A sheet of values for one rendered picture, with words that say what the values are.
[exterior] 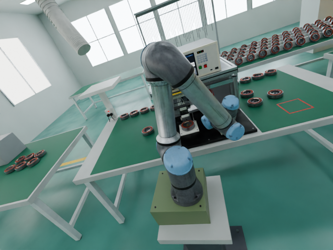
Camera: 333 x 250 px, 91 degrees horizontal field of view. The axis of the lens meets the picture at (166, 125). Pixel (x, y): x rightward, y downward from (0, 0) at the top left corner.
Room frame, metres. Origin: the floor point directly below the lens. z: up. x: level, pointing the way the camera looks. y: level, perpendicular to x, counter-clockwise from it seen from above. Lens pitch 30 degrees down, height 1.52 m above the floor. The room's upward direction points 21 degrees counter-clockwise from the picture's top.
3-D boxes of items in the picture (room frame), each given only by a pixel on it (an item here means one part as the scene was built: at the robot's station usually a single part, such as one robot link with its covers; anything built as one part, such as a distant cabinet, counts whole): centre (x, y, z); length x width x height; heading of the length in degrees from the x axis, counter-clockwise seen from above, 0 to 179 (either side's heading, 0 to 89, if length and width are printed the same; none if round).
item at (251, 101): (1.14, -0.75, 0.77); 0.11 x 0.11 x 0.04
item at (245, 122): (1.11, -0.28, 0.76); 0.64 x 0.47 x 0.02; 80
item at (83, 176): (1.34, -0.32, 0.72); 2.20 x 1.01 x 0.05; 80
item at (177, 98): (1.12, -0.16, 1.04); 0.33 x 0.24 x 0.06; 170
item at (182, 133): (1.12, -0.16, 0.78); 0.15 x 0.15 x 0.01; 80
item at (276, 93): (1.15, -0.94, 0.77); 0.11 x 0.11 x 0.04
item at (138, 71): (4.74, 1.04, 0.37); 2.10 x 0.90 x 0.75; 80
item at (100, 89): (1.83, 0.51, 0.98); 0.37 x 0.35 x 0.46; 80
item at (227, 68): (1.41, -0.34, 1.09); 0.68 x 0.44 x 0.05; 80
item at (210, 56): (1.41, -0.35, 1.22); 0.44 x 0.39 x 0.20; 80
